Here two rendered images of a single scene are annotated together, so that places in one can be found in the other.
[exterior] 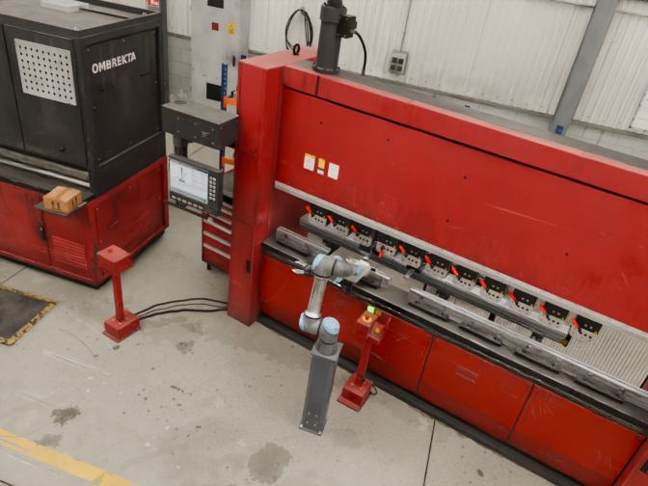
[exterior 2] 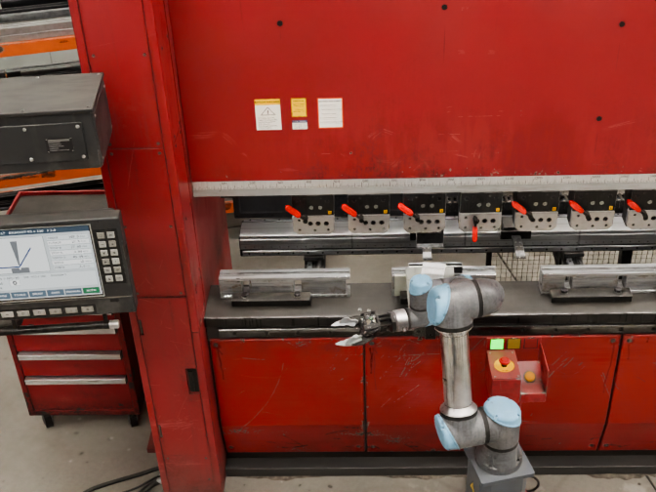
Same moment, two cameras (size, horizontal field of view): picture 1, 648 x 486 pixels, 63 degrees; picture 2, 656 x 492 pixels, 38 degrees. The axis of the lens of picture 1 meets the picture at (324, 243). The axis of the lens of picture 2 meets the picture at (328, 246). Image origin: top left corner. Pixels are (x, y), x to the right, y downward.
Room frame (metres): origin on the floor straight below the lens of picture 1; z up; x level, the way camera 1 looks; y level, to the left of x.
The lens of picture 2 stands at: (0.91, 1.23, 3.09)
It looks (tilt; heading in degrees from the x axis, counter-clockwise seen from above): 34 degrees down; 336
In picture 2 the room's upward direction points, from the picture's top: 2 degrees counter-clockwise
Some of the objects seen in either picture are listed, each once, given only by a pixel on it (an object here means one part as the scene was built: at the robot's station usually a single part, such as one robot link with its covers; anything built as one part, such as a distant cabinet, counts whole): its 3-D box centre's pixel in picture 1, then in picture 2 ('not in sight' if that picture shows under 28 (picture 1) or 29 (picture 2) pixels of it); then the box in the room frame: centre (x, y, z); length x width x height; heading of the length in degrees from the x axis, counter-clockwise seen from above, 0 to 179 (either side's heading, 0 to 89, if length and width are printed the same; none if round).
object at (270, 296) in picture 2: (293, 247); (271, 299); (3.63, 0.24, 0.89); 0.30 x 0.05 x 0.03; 63
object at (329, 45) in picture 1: (341, 37); not in sight; (3.77, 0.10, 2.53); 0.33 x 0.25 x 0.47; 63
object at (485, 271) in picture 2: (366, 272); (442, 280); (3.39, -0.37, 0.92); 0.39 x 0.06 x 0.10; 63
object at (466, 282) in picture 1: (466, 275); (647, 203); (3.06, -1.01, 1.26); 0.15 x 0.09 x 0.17; 63
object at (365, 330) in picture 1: (372, 324); (515, 369); (2.99, -0.44, 0.75); 0.20 x 0.16 x 0.18; 65
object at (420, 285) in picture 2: not in sight; (425, 291); (3.12, -0.12, 1.14); 0.11 x 0.08 x 0.11; 76
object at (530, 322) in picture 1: (422, 272); (522, 233); (3.50, -0.81, 0.93); 2.30 x 0.14 x 0.10; 63
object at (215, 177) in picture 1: (197, 183); (58, 261); (3.48, 0.99, 1.42); 0.45 x 0.12 x 0.36; 68
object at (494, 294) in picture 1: (494, 287); not in sight; (2.96, -1.18, 1.26); 0.15 x 0.09 x 0.17; 63
